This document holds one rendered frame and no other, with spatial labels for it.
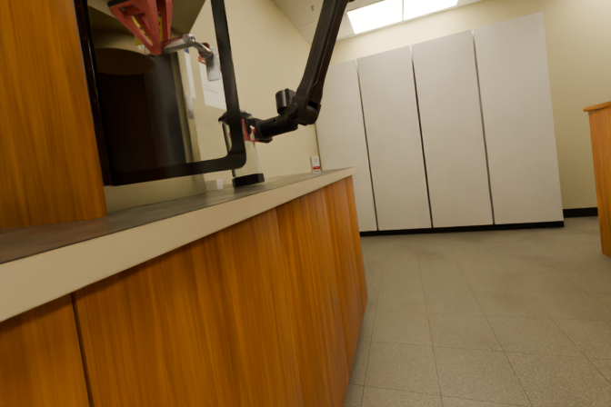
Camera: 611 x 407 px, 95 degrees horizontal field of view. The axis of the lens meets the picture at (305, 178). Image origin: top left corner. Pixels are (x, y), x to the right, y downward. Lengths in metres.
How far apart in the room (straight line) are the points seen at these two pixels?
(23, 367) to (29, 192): 0.40
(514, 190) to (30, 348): 3.67
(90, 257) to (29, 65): 0.43
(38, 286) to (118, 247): 0.07
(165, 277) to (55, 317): 0.12
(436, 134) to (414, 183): 0.61
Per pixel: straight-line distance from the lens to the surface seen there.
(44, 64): 0.65
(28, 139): 0.68
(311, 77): 0.81
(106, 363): 0.39
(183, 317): 0.45
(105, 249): 0.33
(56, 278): 0.31
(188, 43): 0.52
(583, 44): 4.52
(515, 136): 3.68
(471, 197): 3.61
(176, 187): 0.82
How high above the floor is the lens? 0.98
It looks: 2 degrees down
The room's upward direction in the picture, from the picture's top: 8 degrees counter-clockwise
